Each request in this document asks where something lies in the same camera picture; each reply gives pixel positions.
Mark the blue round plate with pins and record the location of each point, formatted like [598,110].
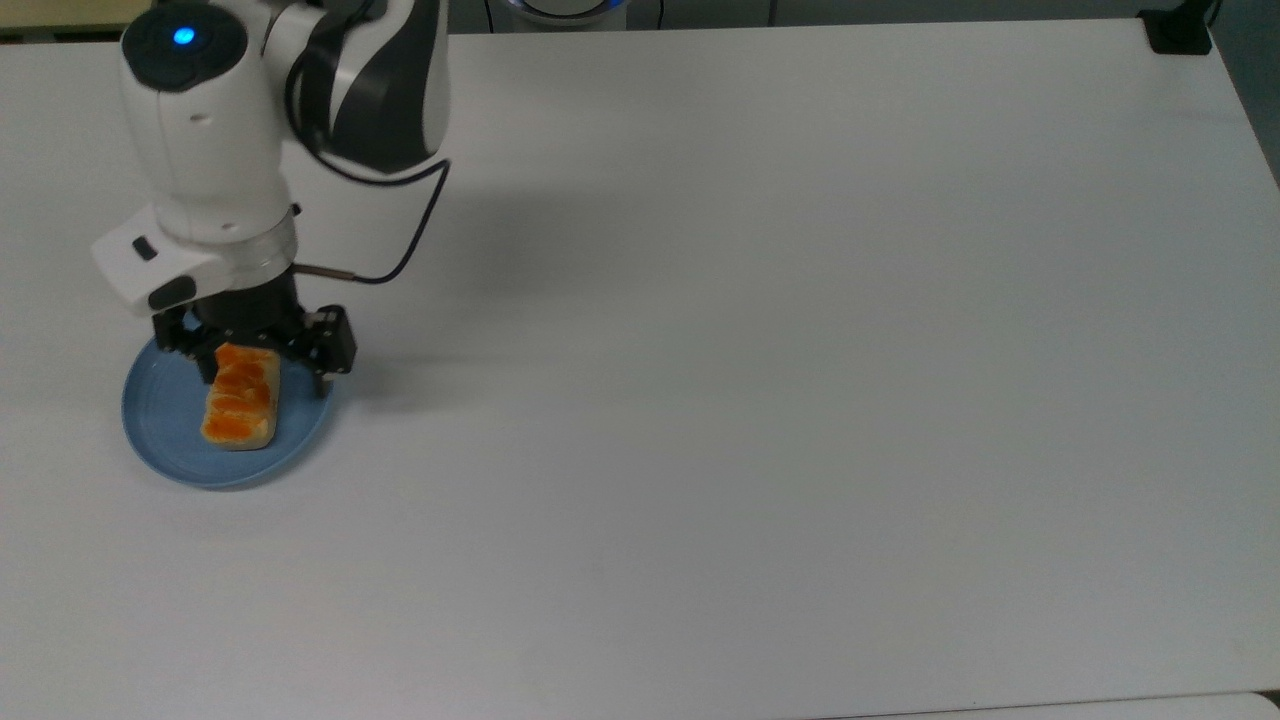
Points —
[165,420]

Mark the orange glazed bread loaf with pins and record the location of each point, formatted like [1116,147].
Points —
[242,402]

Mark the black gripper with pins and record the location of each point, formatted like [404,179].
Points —
[262,315]

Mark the beige wooden table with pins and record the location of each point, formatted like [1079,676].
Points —
[60,14]

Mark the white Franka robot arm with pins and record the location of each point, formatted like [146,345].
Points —
[215,130]

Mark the black table clamp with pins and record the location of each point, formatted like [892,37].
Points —
[1178,30]

